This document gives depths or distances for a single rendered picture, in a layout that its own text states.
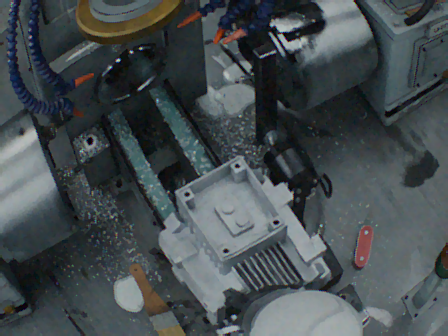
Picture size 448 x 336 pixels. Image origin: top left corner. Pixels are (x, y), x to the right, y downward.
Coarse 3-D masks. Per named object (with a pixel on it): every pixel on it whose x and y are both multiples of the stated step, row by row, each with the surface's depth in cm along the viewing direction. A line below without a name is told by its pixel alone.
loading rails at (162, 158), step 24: (168, 96) 147; (120, 120) 146; (168, 120) 145; (192, 120) 144; (120, 144) 143; (168, 144) 152; (192, 144) 143; (120, 168) 151; (144, 168) 141; (168, 168) 150; (192, 168) 142; (120, 192) 150; (144, 192) 138; (168, 264) 144
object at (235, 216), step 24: (216, 168) 115; (240, 168) 115; (192, 192) 116; (216, 192) 117; (240, 192) 117; (264, 192) 113; (192, 216) 112; (216, 216) 115; (240, 216) 113; (264, 216) 115; (216, 240) 114; (240, 240) 114; (264, 240) 111; (216, 264) 114; (240, 264) 114
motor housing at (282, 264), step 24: (288, 216) 120; (168, 240) 121; (192, 240) 118; (288, 240) 118; (192, 264) 117; (264, 264) 113; (288, 264) 114; (312, 264) 118; (192, 288) 120; (216, 288) 115; (240, 288) 113; (312, 288) 123
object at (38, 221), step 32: (0, 128) 121; (32, 128) 118; (0, 160) 115; (32, 160) 116; (0, 192) 114; (32, 192) 116; (64, 192) 131; (0, 224) 114; (32, 224) 117; (64, 224) 121; (32, 256) 125
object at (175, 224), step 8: (256, 176) 121; (168, 216) 119; (176, 216) 118; (168, 224) 119; (176, 224) 118; (184, 224) 118; (176, 232) 119; (320, 264) 115; (304, 272) 114; (312, 272) 113; (320, 272) 113; (312, 280) 114
